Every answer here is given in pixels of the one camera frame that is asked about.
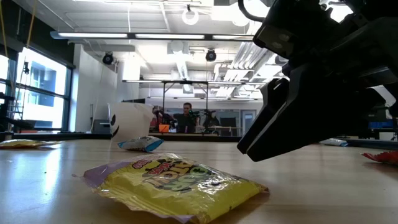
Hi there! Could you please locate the white paper cup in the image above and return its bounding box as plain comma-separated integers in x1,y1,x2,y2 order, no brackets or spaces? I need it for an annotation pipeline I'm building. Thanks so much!
108,102,154,149

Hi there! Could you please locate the black metal rig frame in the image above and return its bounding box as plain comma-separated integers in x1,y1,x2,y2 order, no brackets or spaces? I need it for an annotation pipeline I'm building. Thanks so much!
160,80,210,134

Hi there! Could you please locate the blue bin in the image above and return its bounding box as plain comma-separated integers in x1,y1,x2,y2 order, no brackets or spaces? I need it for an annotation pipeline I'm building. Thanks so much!
368,119,394,130

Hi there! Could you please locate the blue white candy bar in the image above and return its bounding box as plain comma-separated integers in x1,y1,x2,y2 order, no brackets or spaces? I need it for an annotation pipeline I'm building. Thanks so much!
117,136,164,153

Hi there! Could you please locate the yellow hanging cord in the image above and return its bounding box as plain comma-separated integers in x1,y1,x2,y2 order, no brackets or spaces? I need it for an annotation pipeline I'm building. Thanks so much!
26,0,35,48
0,0,9,59

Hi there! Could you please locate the white ring ceiling light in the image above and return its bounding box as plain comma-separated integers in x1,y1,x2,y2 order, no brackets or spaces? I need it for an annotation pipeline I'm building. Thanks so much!
181,7,200,26

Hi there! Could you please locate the silver white candy bar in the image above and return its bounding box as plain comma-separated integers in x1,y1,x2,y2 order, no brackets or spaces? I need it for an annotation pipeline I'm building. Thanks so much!
320,138,349,147

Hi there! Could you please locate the large window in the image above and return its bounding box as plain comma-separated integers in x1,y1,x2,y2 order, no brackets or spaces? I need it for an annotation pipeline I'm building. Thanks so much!
0,46,74,132

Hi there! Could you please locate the black monitor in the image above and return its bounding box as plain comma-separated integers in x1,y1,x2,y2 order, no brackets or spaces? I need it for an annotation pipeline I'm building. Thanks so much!
220,117,238,128

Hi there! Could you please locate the grey box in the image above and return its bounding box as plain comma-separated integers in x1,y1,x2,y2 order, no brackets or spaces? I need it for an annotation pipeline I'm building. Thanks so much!
93,118,109,134

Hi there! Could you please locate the long ceiling light bar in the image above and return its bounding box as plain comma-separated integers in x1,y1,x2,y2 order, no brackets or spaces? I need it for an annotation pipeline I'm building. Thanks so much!
49,30,255,42

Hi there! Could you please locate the red Skittles candy packet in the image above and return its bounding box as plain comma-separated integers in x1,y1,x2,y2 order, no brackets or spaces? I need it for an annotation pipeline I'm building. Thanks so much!
361,151,398,166

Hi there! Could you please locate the yellow Sour Patch packet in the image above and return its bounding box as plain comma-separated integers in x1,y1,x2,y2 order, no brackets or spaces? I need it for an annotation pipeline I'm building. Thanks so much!
72,152,270,224
0,139,62,149

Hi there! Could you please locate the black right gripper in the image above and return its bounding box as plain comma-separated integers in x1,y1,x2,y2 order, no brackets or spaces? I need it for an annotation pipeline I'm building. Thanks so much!
244,14,398,163

